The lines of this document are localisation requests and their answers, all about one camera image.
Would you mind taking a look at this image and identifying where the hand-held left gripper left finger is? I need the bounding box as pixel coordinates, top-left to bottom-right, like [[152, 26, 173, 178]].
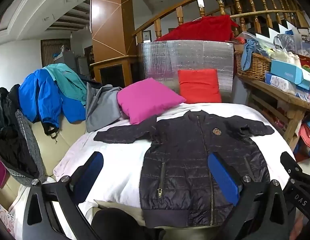
[[22, 151, 104, 240]]

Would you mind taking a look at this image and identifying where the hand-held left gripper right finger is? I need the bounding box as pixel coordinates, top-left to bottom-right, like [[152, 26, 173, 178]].
[[207, 152, 291, 240]]

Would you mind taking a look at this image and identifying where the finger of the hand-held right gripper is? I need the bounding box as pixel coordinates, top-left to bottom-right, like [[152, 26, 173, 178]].
[[280, 151, 304, 180]]

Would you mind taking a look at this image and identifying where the black quilted puffer jacket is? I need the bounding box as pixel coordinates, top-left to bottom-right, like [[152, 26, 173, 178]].
[[93, 110, 275, 228]]

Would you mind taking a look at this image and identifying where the black and grey clothes pile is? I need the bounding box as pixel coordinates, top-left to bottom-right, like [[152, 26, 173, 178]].
[[0, 84, 40, 178]]

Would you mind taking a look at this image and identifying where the person's right hand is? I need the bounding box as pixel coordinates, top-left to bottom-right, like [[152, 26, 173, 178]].
[[294, 216, 310, 240]]

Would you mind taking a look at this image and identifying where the white fleece blanket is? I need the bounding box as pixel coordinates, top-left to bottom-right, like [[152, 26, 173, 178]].
[[10, 102, 296, 240]]

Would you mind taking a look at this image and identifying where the salmon pink cloth stack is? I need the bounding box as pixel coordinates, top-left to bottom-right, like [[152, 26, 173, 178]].
[[299, 124, 310, 155]]

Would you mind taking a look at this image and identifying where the beige sofa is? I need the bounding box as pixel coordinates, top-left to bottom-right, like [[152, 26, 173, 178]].
[[0, 120, 88, 218]]

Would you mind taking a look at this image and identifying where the person's dark trouser leg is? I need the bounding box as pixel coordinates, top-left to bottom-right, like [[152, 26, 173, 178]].
[[91, 209, 145, 240]]

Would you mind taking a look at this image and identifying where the wooden table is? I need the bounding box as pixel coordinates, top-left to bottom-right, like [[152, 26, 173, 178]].
[[236, 74, 310, 150]]

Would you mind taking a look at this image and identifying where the grey checkered garment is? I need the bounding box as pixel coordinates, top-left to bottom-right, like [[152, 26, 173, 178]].
[[6, 110, 46, 187]]

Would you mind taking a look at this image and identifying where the white printed pack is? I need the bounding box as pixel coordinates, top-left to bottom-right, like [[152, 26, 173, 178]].
[[265, 71, 298, 95]]

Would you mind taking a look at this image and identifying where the pink pillow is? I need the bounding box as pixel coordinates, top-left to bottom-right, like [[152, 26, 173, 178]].
[[117, 78, 187, 125]]

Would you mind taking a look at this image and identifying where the light blue cardboard box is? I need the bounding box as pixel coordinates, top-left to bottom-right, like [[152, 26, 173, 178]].
[[270, 59, 310, 85]]

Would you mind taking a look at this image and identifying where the blue jacket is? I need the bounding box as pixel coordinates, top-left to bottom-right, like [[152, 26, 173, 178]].
[[18, 69, 86, 135]]

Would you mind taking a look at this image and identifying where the teal jacket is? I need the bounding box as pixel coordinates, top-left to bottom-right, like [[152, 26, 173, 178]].
[[43, 64, 88, 107]]

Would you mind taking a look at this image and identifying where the red pillow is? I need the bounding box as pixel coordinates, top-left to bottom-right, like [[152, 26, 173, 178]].
[[177, 69, 222, 103]]

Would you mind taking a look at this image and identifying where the wicker basket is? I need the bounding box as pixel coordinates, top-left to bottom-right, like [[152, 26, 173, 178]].
[[234, 51, 273, 82]]

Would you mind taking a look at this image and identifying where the cream plush fabric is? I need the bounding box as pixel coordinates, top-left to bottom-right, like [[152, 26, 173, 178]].
[[270, 50, 302, 67]]

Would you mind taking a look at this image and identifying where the wooden cabinet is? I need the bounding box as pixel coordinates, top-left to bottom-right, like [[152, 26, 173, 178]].
[[90, 55, 143, 88]]

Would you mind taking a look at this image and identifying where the grey metal cabinet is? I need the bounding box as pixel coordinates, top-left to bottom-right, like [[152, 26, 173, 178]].
[[62, 51, 76, 73]]

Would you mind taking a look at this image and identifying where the blue cloth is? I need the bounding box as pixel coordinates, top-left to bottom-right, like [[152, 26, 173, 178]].
[[241, 39, 261, 72]]

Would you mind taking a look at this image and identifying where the plastic bag with dark contents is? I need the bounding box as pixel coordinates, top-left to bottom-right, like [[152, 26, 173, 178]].
[[274, 34, 297, 54]]

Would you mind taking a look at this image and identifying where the clear plastic storage box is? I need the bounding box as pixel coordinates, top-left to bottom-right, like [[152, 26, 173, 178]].
[[296, 27, 310, 55]]

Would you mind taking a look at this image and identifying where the silver foil insulation panel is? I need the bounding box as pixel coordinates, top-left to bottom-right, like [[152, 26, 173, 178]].
[[137, 40, 234, 103]]

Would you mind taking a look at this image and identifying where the red cloth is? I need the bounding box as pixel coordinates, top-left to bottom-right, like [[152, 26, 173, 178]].
[[155, 15, 239, 42]]

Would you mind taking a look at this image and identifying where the wooden pillar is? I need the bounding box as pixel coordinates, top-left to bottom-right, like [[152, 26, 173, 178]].
[[91, 0, 135, 58]]

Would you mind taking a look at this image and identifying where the wooden stair railing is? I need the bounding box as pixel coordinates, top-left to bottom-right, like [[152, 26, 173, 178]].
[[132, 0, 310, 43]]

